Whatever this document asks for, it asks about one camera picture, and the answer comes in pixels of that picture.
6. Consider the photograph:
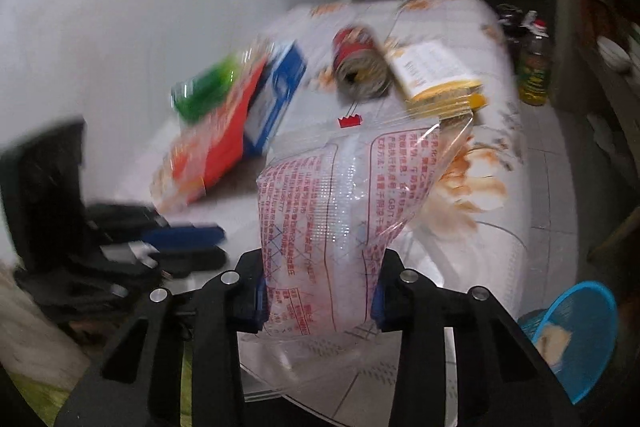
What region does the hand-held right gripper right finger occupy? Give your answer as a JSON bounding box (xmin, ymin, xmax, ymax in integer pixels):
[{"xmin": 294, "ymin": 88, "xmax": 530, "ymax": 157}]
[{"xmin": 370, "ymin": 249, "xmax": 581, "ymax": 427}]

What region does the blue mesh plastic basket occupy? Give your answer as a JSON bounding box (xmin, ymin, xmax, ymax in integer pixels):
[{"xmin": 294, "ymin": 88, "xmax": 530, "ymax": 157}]
[{"xmin": 517, "ymin": 281, "xmax": 619, "ymax": 406}]

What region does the green fluffy cushion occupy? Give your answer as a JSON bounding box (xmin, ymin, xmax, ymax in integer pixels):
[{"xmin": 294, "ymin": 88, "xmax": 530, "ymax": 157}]
[{"xmin": 0, "ymin": 347, "xmax": 196, "ymax": 427}]

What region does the cooking oil bottle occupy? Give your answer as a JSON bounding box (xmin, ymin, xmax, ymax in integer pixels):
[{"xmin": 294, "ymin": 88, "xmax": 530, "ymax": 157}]
[{"xmin": 517, "ymin": 19, "xmax": 554, "ymax": 108}]

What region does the clear printed plastic bag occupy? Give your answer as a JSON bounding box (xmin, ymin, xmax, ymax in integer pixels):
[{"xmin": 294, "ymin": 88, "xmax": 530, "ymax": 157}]
[{"xmin": 239, "ymin": 113, "xmax": 476, "ymax": 403}]

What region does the red snack packet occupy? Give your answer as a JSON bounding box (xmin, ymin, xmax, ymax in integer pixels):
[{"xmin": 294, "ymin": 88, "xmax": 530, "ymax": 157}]
[{"xmin": 152, "ymin": 57, "xmax": 269, "ymax": 214}]

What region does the yellow cardboard box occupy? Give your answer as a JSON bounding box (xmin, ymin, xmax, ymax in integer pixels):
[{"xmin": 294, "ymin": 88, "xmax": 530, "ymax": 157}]
[{"xmin": 387, "ymin": 40, "xmax": 489, "ymax": 120}]

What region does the white bowl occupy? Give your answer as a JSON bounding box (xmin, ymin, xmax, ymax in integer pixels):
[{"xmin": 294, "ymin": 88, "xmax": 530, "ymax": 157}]
[{"xmin": 597, "ymin": 36, "xmax": 632, "ymax": 71}]

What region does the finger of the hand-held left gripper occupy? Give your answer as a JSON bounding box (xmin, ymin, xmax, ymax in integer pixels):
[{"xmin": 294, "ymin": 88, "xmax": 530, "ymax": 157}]
[
  {"xmin": 100, "ymin": 244, "xmax": 225, "ymax": 279},
  {"xmin": 87, "ymin": 204, "xmax": 225, "ymax": 249}
]

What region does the wooden leg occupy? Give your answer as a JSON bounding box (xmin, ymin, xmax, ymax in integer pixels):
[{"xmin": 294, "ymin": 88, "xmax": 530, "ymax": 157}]
[{"xmin": 587, "ymin": 206, "xmax": 640, "ymax": 264}]

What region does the blue cardboard box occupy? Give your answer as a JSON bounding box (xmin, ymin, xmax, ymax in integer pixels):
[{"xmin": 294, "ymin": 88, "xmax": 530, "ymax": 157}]
[{"xmin": 243, "ymin": 41, "xmax": 307, "ymax": 156}]

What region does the floral tablecloth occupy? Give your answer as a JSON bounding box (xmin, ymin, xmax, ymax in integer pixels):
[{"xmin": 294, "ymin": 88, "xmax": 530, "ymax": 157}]
[{"xmin": 150, "ymin": 0, "xmax": 532, "ymax": 408}]

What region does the red drink can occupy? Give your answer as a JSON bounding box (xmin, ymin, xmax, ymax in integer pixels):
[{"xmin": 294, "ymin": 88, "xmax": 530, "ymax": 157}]
[{"xmin": 332, "ymin": 24, "xmax": 392, "ymax": 100}]

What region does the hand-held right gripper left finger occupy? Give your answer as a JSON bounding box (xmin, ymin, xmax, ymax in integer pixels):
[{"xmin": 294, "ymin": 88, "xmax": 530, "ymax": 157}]
[{"xmin": 52, "ymin": 251, "xmax": 269, "ymax": 427}]

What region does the green plastic bottle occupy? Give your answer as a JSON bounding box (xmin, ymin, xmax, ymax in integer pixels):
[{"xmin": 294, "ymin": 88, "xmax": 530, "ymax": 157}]
[{"xmin": 171, "ymin": 54, "xmax": 244, "ymax": 123}]

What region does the dark brown jar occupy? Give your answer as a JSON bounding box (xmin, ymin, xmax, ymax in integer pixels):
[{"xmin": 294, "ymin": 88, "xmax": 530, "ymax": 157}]
[{"xmin": 495, "ymin": 4, "xmax": 527, "ymax": 44}]

